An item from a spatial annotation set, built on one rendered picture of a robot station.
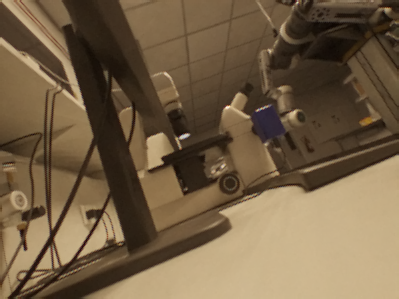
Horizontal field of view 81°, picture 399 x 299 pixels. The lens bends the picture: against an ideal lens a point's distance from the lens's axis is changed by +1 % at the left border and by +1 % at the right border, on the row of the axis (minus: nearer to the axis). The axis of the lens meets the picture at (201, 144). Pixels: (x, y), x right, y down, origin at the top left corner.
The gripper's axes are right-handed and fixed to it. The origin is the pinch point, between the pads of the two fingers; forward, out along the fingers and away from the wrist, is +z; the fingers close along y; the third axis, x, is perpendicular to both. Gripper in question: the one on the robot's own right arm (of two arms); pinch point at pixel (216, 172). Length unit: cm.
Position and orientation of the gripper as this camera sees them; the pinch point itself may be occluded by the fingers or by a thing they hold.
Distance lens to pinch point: 106.0
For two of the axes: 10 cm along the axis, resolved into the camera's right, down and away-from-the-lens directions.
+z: -5.9, 4.6, -6.7
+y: -5.3, 4.1, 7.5
